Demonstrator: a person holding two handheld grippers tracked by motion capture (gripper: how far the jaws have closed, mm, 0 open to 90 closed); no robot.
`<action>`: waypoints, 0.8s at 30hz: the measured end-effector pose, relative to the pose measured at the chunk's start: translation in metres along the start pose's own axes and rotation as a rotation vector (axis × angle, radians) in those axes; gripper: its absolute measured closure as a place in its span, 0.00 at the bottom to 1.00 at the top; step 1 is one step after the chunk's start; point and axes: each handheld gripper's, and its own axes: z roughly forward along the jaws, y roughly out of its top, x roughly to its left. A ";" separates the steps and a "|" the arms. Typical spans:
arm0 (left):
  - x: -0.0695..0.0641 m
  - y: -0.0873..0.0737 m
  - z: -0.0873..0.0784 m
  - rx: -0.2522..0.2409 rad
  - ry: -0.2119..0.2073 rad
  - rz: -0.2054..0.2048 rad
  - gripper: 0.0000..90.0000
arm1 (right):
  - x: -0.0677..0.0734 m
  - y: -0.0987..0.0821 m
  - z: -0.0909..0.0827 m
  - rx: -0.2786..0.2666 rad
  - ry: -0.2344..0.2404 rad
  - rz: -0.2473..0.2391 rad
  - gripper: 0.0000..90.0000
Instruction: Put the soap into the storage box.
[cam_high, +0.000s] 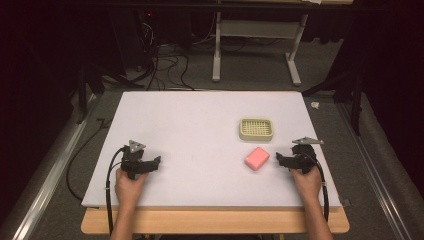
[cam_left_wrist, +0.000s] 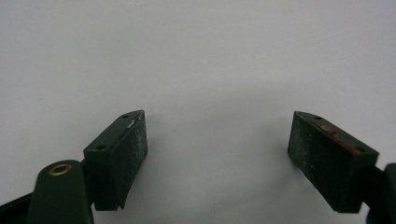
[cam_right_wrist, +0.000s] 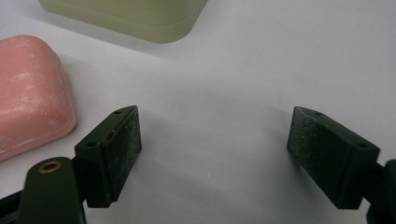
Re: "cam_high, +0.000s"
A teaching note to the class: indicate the person's right hand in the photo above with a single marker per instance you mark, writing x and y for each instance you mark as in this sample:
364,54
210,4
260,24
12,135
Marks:
308,187

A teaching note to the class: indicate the beige slotted soap dish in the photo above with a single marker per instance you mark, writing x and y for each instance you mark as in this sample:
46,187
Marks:
256,129

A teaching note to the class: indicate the white metal desk frame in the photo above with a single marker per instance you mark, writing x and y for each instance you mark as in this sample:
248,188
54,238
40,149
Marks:
256,28

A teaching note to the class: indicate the metal floor rail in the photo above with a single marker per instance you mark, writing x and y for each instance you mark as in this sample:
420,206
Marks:
376,173
43,186

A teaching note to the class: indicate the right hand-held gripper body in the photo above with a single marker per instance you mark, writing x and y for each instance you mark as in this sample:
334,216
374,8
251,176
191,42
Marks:
304,156

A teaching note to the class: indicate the pink sponge block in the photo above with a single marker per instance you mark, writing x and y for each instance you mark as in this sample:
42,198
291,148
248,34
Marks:
257,158

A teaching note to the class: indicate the dark computer tower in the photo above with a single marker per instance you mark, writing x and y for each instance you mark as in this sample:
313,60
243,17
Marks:
133,36

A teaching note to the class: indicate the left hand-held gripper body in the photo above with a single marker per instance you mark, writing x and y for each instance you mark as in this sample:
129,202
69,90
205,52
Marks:
132,162

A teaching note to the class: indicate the white foam mat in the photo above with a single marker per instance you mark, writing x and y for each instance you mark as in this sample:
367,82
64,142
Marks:
200,133

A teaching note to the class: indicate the wooden table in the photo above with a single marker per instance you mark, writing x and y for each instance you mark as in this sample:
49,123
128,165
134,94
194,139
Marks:
213,220

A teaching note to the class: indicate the person's left hand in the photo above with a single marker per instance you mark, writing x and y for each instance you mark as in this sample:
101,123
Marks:
127,190

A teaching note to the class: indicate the small white crumpled scrap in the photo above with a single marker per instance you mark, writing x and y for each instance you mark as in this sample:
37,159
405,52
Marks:
315,105

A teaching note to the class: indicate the black stand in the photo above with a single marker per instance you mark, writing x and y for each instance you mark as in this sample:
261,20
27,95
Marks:
350,90
87,90

